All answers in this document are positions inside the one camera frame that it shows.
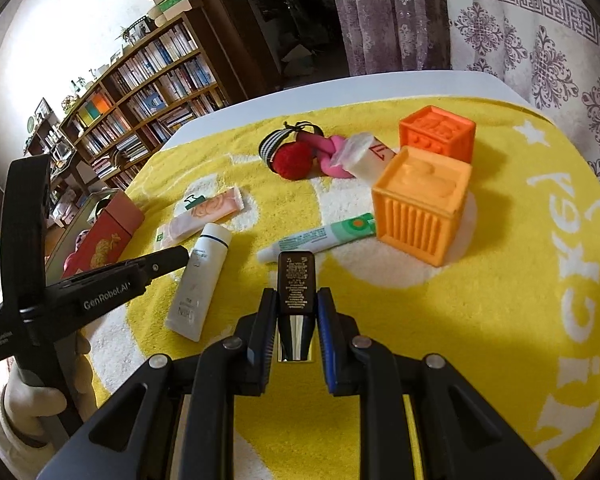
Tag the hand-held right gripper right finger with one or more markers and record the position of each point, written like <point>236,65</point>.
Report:
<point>327,340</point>

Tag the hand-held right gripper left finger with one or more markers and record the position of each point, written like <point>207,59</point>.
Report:
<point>262,340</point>

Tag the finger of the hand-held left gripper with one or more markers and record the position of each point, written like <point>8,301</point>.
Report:
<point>25,230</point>
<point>162,262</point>

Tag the white lotion tube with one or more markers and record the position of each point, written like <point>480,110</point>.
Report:
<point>197,285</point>

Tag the red biscuit tin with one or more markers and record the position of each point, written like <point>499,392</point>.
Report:
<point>110,235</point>

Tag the green white ointment tube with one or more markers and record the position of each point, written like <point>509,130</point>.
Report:
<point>320,237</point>

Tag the person's left hand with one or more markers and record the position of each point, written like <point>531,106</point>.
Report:
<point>25,400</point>

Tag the small pink sachet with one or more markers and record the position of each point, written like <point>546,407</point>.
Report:
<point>180,230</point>

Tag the pink wafer packet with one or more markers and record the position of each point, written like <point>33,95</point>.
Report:
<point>220,205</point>

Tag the dark small shelf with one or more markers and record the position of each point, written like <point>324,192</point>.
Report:
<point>47,135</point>

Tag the yellow white towel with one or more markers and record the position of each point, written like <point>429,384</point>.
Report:
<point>430,335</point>

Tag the wooden bookshelf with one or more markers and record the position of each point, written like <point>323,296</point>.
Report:
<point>122,105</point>

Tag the light orange ribbed toy block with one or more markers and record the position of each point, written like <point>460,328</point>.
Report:
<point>420,205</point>

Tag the rows of books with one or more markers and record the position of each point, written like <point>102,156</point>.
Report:
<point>155,85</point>

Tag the dark orange toy block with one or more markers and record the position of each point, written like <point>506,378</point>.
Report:
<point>437,132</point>

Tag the green box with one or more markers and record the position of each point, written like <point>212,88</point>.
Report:
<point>177,5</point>

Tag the purple curtain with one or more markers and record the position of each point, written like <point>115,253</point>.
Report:
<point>380,15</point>

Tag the white patterned curtain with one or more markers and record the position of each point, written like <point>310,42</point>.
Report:
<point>545,40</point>

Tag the filmstrip photo frame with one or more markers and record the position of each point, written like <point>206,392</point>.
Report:
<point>137,27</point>

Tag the wooden door frame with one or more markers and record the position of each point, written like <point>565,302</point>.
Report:
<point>225,35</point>

